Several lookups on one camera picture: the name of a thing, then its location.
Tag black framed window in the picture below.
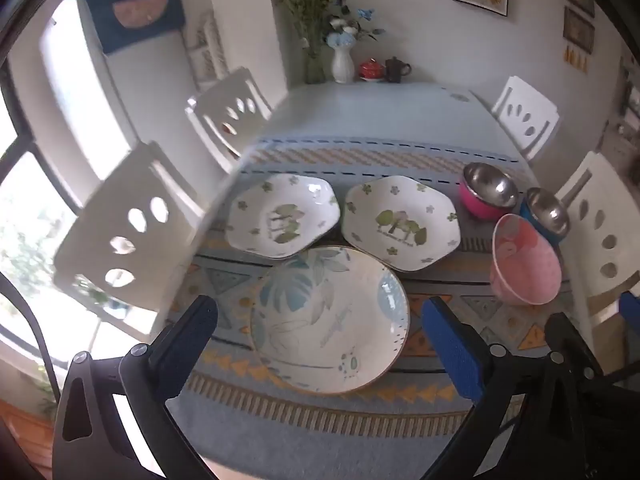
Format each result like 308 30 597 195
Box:
0 127 161 366

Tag dark brown mug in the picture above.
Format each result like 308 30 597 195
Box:
384 56 412 84

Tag white dining chair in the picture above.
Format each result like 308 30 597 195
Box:
185 66 275 173
555 151 640 331
52 140 221 341
490 76 560 161

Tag round leaf-patterned plate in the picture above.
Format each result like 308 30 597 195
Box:
249 246 411 395

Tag dried green flower bunch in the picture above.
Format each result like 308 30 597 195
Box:
267 0 333 58

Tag pink steel bowl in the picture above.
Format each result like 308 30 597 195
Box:
459 162 520 222

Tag blue patterned tablecloth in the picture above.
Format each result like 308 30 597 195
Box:
167 134 576 467

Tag yellow hanging ornaments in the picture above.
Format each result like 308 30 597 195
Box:
566 45 591 77

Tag blue and white flowers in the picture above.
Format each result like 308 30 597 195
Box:
325 0 386 51

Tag white floral square plate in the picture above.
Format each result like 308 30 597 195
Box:
225 173 342 261
341 176 461 273

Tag white wall rack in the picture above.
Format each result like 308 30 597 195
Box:
185 10 228 91

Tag green potted plant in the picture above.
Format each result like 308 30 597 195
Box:
27 377 63 421

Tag blue wall hanging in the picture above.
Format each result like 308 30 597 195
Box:
80 0 187 56

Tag black cable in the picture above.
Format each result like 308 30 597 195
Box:
0 275 63 411

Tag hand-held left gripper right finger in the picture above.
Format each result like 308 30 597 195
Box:
421 296 587 480

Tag blue steel bowl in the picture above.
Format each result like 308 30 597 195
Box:
519 187 572 246

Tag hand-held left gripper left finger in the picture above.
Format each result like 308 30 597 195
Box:
52 295 218 480

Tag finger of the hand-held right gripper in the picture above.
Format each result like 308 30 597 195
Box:
619 291 640 333
544 311 604 379

